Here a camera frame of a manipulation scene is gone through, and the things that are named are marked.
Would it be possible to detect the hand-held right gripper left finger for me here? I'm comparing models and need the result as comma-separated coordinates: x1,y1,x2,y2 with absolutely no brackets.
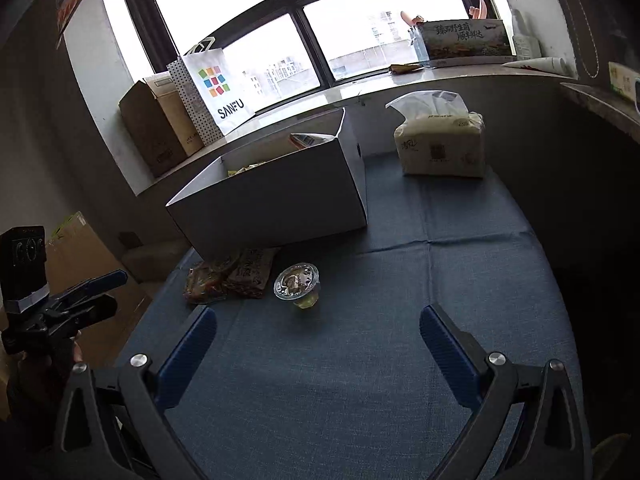
52,305,218,480

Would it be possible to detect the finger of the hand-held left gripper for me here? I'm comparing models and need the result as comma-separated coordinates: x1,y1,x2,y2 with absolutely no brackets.
50,269,128,308
47,294,118,336

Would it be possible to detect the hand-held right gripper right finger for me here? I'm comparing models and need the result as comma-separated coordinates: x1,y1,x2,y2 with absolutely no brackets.
419,304,593,480

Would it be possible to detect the clear bread packet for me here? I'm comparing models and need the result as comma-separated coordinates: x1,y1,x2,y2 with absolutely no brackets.
185,255,241,306

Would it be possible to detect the brown snack packet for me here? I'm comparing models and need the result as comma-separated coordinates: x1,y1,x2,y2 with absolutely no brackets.
222,247,281,300

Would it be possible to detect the clear jelly cup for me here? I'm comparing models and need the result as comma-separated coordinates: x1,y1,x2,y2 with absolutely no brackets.
273,261,321,309

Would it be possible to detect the yellow snack packet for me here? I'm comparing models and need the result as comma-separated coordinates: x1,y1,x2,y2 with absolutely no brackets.
227,160,268,177

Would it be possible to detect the white cardboard box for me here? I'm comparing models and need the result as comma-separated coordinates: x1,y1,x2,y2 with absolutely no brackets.
166,107,369,261

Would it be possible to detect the orange snack packet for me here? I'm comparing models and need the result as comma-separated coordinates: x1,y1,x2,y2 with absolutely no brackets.
290,132,338,150

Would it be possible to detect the large brown floor carton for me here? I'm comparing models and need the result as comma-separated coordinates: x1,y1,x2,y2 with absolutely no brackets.
45,210,151,361

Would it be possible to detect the blue tablecloth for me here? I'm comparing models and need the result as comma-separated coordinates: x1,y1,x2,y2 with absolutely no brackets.
115,150,586,480

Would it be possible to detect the brown cardboard box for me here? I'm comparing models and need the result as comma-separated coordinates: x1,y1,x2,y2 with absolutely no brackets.
119,72,206,178

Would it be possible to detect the beige tissue pack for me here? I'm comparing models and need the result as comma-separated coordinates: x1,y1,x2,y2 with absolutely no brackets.
385,90,487,178

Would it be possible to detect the white polka dot shopping bag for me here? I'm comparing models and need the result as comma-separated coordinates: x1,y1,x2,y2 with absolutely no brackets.
166,36,256,143

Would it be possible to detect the white tube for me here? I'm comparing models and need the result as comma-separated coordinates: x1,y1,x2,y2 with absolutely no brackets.
501,56,568,75

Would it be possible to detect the printed landscape box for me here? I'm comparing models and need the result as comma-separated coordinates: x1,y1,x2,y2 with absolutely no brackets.
409,18,516,67

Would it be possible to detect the white plastic bottle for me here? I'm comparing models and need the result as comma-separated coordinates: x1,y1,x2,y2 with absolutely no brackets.
510,10,542,61

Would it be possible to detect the beige tissue box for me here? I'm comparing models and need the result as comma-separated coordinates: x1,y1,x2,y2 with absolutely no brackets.
608,61,640,103

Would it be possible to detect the wall poster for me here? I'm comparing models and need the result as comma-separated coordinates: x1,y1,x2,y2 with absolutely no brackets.
42,0,113,48

